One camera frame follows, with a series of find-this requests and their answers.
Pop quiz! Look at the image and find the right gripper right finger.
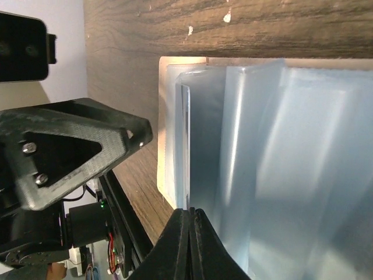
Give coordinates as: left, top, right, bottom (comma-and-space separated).
189, 208, 249, 279

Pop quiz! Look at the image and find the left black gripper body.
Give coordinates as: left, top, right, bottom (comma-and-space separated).
1, 144, 70, 268

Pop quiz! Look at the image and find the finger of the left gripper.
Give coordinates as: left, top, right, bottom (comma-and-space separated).
1, 98, 153, 211

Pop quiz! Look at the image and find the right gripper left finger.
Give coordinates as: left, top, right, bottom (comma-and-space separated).
129, 209, 189, 279

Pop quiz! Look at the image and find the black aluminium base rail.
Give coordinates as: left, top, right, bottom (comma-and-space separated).
99, 171, 153, 278

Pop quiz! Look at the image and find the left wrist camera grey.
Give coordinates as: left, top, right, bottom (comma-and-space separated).
0, 12, 57, 82

